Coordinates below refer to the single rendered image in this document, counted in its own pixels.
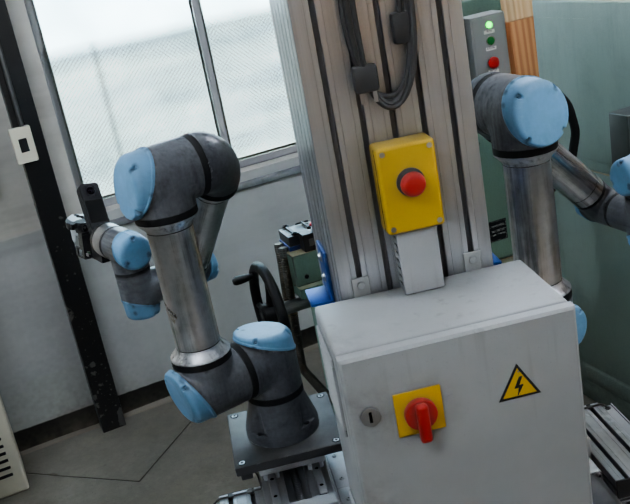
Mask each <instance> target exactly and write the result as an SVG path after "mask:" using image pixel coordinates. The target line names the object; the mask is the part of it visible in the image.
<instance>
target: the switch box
mask: <svg viewBox="0 0 630 504"><path fill-rule="evenodd" d="M463 19H464V27H465V35H466V43H467V52H468V60H469V68H470V76H471V81H472V80H473V79H474V78H476V77H478V76H479V75H481V74H484V73H488V71H490V70H494V69H492V68H490V67H489V65H488V61H489V59H490V58H491V57H497V58H498V59H499V66H498V67H497V68H499V72H503V73H508V74H509V73H510V64H509V55H508V45H507V36H506V27H505V17H504V11H500V10H489V11H485V12H481V13H477V14H472V15H468V16H464V17H463ZM486 21H491V22H492V27H491V28H490V29H487V28H486V27H485V23H486ZM491 29H494V30H495V32H494V33H489V34H485V35H484V31H487V30H491ZM488 36H493V37H494V38H495V42H494V44H493V45H491V46H489V45H487V43H486V39H487V37H488ZM492 46H496V48H497V49H494V50H490V51H486V48H488V47H492ZM497 68H495V69H497Z"/></svg>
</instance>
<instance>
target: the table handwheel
mask: <svg viewBox="0 0 630 504"><path fill-rule="evenodd" d="M251 273H252V274H253V277H254V279H252V280H250V281H249V286H250V292H251V298H252V302H253V306H254V310H255V313H256V317H257V320H258V322H264V321H267V322H277V323H278V322H279V323H281V324H283V325H285V326H287V327H288V328H289V329H290V331H291V333H292V330H291V326H290V321H289V317H288V314H291V313H294V312H298V311H301V310H304V309H307V308H310V307H311V305H310V302H309V300H308V299H304V300H302V299H301V298H300V297H298V298H295V299H292V300H288V301H285V302H284V301H283V298H282V296H281V293H280V291H279V288H278V286H277V284H276V282H275V280H274V278H273V276H272V274H271V272H270V271H269V269H268V268H267V267H266V266H265V265H264V264H263V263H261V262H258V261H256V262H254V263H252V264H251V266H250V269H249V274H251ZM259 275H260V277H261V278H262V280H263V282H264V284H265V292H266V303H264V304H263V301H262V297H261V292H260V286H259Z"/></svg>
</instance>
